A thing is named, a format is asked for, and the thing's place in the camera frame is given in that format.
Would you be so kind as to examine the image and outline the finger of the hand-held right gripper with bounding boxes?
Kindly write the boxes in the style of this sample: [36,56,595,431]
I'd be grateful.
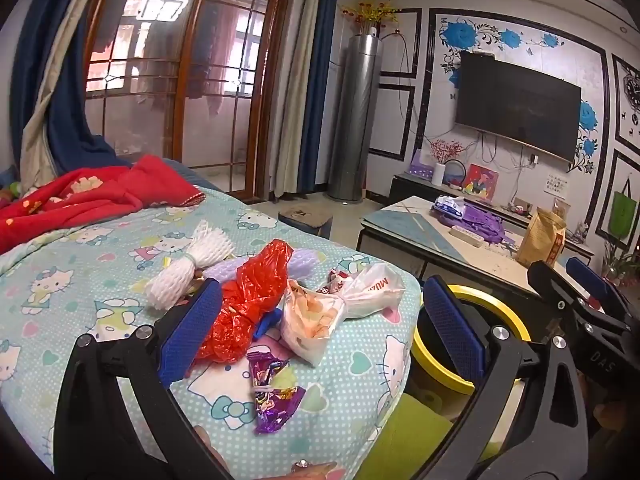
[566,257,640,323]
[527,260,633,378]

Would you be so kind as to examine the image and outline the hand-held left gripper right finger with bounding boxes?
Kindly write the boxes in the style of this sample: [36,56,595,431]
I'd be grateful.
[415,275,591,480]

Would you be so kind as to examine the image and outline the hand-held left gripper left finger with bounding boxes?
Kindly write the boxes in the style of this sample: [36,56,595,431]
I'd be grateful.
[54,277,223,480]

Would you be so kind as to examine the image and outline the yellow rimmed black bin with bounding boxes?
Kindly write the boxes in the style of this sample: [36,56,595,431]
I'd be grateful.
[410,284,532,397]

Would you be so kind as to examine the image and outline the white foam fruit net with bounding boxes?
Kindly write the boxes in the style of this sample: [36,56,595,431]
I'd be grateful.
[145,219,235,308]

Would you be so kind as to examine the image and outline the blue plastic piece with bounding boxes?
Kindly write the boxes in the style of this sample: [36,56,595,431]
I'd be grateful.
[250,307,284,343]

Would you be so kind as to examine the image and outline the purple foil candy wrapper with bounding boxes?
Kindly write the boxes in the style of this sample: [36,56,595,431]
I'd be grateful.
[246,350,307,436]

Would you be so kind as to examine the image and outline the clear plastic snack bag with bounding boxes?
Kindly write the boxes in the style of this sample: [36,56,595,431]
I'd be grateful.
[279,280,347,367]

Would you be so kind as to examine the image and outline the small red white wrapper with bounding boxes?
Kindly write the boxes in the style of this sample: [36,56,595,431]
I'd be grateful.
[320,269,358,296]

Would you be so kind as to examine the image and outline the lavender foam fruit net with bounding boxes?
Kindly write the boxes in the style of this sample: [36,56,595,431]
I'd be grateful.
[202,249,328,292]

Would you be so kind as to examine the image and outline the potted plant red pot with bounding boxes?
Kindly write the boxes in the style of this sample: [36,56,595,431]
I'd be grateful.
[597,240,640,286]

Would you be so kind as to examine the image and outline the brown paper bag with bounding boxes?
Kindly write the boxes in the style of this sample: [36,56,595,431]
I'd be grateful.
[515,207,568,268]

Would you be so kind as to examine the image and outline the green tote bag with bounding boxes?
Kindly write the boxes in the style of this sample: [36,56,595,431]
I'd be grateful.
[607,175,639,241]

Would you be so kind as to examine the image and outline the white power strip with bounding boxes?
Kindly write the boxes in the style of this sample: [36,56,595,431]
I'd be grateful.
[450,225,486,248]

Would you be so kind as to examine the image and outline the purple backpack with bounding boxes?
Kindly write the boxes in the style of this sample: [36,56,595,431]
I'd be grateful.
[431,200,508,246]

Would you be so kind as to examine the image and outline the blue white coffee table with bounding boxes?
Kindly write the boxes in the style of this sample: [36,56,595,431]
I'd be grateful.
[356,195,583,306]

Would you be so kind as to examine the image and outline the blue white tissue pack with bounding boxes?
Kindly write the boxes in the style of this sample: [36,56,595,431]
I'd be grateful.
[434,196,466,216]

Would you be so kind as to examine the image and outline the cartoon cat printed blanket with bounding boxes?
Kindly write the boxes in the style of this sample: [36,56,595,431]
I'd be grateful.
[0,187,423,480]

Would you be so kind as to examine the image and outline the colourful painting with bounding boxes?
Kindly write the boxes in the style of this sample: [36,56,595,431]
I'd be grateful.
[462,162,500,199]

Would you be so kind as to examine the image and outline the dark television cabinet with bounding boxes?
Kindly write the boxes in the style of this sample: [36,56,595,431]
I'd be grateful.
[389,172,596,261]

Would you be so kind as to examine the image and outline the round framed ornament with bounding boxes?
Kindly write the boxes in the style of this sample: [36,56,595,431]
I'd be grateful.
[444,159,469,189]

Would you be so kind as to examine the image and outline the purple box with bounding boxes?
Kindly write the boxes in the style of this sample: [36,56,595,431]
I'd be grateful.
[410,150,435,181]

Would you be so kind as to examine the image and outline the small blue padded stool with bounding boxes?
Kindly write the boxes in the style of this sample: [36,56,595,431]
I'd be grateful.
[277,205,335,241]

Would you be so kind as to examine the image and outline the red printed blanket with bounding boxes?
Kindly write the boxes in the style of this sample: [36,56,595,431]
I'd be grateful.
[0,155,206,256]

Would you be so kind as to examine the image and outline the red artificial flower branches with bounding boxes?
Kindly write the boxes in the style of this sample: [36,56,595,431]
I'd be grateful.
[429,139,466,166]

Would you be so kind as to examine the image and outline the silver tower air conditioner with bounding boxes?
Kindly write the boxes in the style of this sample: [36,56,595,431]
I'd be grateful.
[326,34,385,204]

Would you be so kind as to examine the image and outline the dark blue curtain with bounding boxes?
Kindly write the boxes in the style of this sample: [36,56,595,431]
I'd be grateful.
[10,0,136,181]
[297,0,342,196]

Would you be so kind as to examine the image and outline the beige curtain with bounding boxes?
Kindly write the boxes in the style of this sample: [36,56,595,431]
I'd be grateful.
[20,0,112,191]
[274,0,331,197]

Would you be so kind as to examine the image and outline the wooden framed glass sliding door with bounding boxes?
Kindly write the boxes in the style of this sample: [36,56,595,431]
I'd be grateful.
[82,0,296,202]

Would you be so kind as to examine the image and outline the yellow artificial flowers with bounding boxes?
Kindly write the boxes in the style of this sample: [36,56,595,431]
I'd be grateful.
[342,0,403,28]

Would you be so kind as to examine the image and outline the wall mounted black television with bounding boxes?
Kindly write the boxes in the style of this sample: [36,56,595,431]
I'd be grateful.
[454,51,583,163]

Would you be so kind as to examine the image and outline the black wall clock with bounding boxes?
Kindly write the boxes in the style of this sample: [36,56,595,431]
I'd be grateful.
[625,67,640,126]

